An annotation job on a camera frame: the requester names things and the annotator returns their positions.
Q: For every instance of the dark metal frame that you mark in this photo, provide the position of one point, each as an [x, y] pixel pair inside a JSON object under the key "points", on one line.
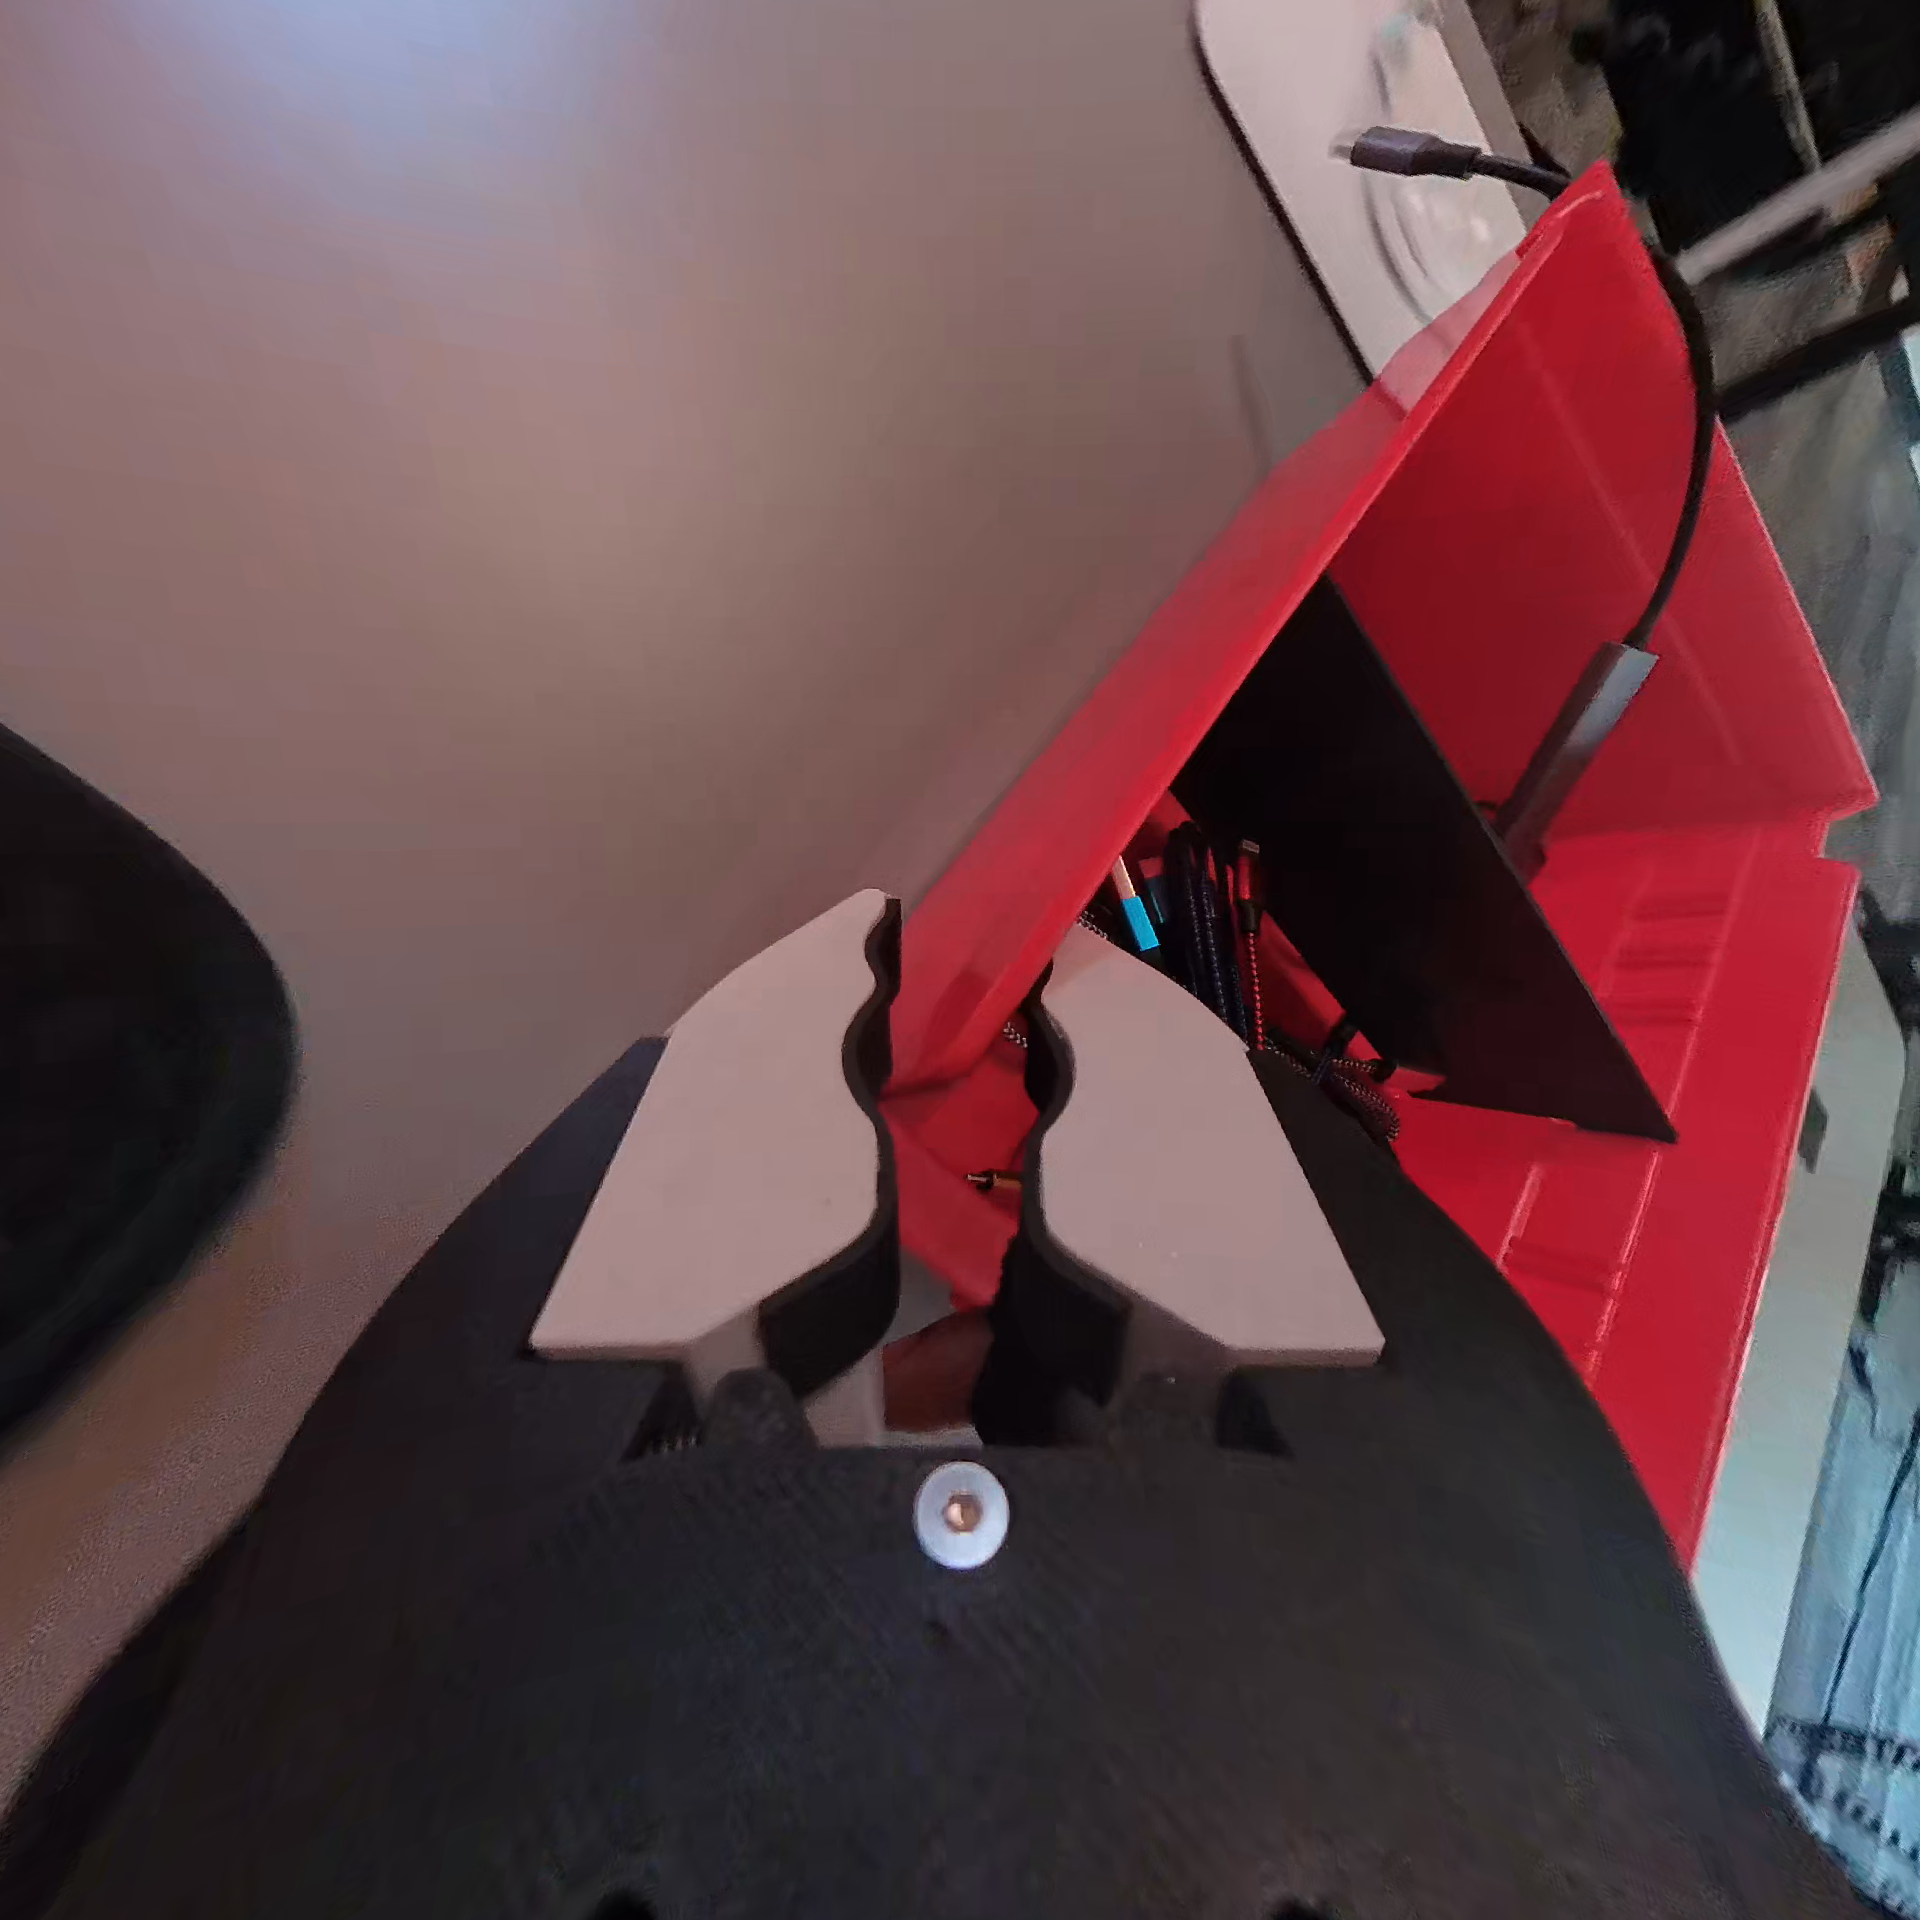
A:
{"points": [[1800, 193]]}

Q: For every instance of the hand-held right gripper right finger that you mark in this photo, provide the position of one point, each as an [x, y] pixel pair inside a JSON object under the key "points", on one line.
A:
{"points": [[1184, 1201]]}

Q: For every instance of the red plastic bin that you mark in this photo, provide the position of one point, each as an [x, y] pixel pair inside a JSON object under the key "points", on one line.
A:
{"points": [[1516, 496]]}

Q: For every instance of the black divider plate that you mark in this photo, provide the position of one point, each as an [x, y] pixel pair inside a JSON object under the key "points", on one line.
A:
{"points": [[1393, 882]]}

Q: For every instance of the gold tipped plug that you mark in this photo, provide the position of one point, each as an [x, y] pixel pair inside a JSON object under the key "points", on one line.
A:
{"points": [[996, 1182]]}

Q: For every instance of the white mat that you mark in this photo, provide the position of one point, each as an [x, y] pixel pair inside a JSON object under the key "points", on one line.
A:
{"points": [[1306, 135]]}

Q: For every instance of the black rounded object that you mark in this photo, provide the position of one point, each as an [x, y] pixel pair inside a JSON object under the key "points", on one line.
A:
{"points": [[119, 1079]]}

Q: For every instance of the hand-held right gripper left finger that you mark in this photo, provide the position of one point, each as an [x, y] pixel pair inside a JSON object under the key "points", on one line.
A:
{"points": [[723, 1158]]}

